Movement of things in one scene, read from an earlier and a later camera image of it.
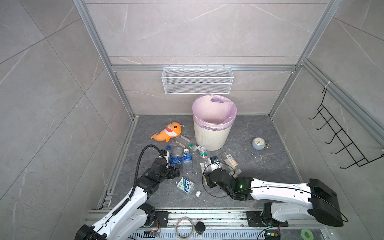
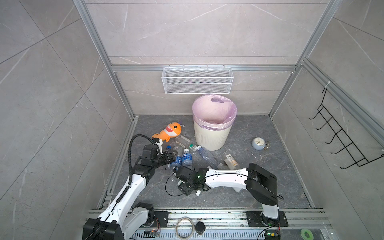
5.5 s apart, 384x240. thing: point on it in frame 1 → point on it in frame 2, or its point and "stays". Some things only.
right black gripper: [208, 177] → [183, 189]
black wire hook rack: [356, 157] stays
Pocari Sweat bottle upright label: [187, 163] stays
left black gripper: [173, 174] → [167, 160]
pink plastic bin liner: [214, 112] stays
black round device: [200, 227] stays
